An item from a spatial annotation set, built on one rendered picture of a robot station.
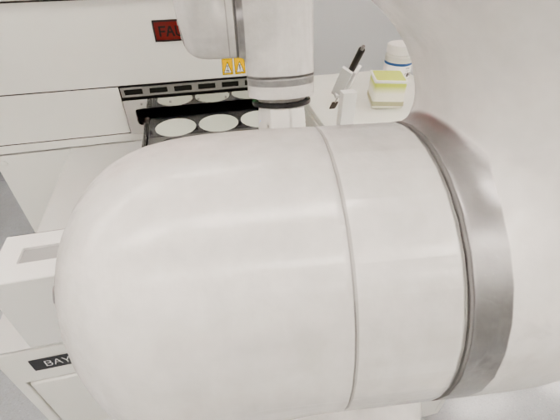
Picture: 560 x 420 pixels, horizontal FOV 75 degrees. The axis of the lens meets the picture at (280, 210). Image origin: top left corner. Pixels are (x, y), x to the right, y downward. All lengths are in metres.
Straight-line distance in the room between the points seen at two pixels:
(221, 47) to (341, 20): 2.30
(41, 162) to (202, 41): 0.84
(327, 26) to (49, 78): 1.95
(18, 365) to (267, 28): 0.60
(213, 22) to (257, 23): 0.05
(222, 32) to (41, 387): 0.63
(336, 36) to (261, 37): 2.30
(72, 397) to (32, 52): 0.75
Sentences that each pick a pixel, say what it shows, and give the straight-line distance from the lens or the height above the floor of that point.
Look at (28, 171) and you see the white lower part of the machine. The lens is 1.24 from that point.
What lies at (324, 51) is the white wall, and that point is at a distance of 2.73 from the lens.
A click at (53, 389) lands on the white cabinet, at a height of 0.70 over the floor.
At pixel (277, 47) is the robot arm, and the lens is 0.44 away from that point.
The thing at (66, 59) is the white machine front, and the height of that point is 1.05.
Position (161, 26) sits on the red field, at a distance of 1.01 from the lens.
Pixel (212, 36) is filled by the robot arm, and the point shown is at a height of 1.22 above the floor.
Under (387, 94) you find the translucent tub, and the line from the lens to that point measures 0.90.
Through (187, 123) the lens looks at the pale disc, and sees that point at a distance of 0.99.
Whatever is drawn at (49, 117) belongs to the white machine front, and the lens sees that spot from 1.14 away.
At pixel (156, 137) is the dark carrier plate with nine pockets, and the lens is 0.94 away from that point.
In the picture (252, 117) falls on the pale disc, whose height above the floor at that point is 0.90.
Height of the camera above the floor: 1.32
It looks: 39 degrees down
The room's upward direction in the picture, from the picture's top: straight up
